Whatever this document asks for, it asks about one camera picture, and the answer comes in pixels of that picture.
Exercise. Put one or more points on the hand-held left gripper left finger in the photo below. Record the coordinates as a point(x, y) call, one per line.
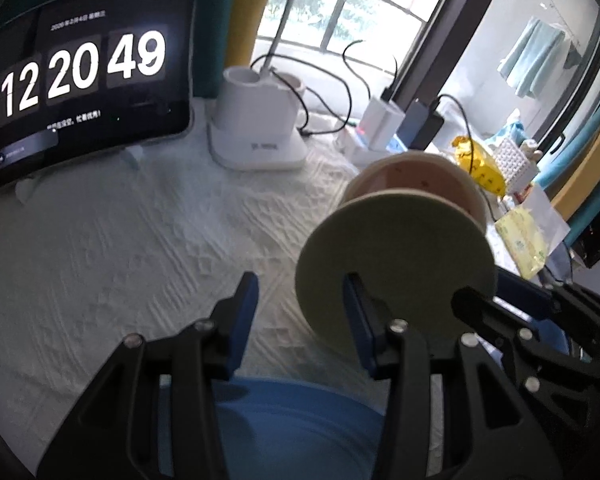
point(240, 320)

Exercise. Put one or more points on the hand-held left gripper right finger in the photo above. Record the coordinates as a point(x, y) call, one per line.
point(357, 325)

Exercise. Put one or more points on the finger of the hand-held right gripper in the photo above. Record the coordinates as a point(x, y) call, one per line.
point(545, 360)
point(525, 287)

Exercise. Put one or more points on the pale green plate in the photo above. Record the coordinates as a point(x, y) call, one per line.
point(405, 250)

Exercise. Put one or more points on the blue plate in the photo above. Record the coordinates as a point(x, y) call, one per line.
point(290, 435)

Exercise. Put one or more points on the white red-dotted plate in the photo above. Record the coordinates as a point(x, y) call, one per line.
point(410, 172)

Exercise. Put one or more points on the yellow tissue packet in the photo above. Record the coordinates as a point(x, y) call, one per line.
point(522, 240)

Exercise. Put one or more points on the clear plastic bag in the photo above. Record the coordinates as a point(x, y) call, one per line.
point(545, 210)

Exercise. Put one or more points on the yellow snack packet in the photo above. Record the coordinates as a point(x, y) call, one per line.
point(485, 170)

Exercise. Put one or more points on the white textured tablecloth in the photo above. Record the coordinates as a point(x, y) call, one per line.
point(130, 260)

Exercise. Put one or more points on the white perforated basket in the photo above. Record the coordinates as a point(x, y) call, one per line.
point(512, 162)

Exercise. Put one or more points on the blue plastic packet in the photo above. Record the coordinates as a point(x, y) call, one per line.
point(505, 132)

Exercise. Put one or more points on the white power strip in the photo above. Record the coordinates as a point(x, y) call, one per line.
point(352, 149)

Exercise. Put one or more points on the black charger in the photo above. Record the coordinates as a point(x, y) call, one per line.
point(417, 125)

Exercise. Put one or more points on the white desk lamp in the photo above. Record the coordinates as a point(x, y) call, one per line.
point(255, 120)

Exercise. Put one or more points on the white charger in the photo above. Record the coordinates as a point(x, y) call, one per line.
point(380, 120)

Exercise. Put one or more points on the hanging light blue towel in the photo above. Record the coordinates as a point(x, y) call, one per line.
point(530, 60)

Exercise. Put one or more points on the black tablet clock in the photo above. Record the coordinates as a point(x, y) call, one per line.
point(80, 110)

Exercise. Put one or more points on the yellow curtain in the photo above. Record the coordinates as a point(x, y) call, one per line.
point(245, 25)

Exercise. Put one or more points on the metal window railing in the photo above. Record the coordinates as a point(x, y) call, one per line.
point(334, 20)

